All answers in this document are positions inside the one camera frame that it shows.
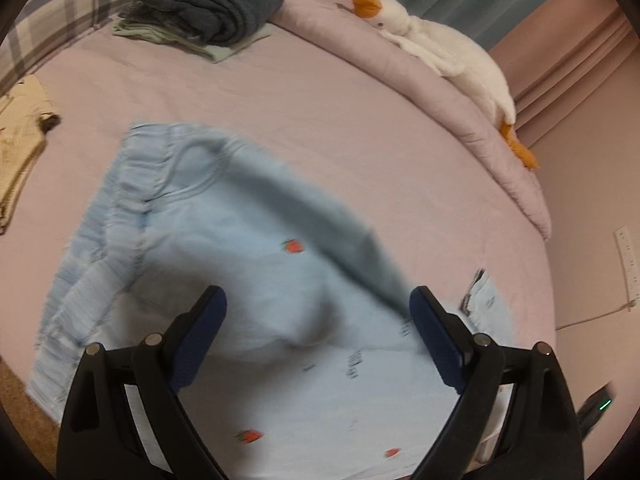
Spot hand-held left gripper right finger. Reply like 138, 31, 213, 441
409, 286, 586, 480

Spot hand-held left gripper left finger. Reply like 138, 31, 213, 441
56, 285, 246, 480

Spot light blue denim pants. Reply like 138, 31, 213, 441
25, 122, 521, 480

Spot white power strip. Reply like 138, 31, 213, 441
614, 226, 640, 307

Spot beige garment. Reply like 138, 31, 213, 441
0, 75, 62, 236

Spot white goose plush toy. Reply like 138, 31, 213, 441
341, 0, 540, 171

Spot pale green folded garment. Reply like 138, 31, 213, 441
112, 17, 273, 64

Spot pink curtain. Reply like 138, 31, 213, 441
487, 0, 640, 146

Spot pink comforter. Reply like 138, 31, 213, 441
240, 0, 553, 241

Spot dark grey folded blanket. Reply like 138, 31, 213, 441
120, 0, 285, 46

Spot plaid pillow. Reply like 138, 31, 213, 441
0, 0, 171, 96

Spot white power cable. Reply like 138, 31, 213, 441
556, 302, 638, 332

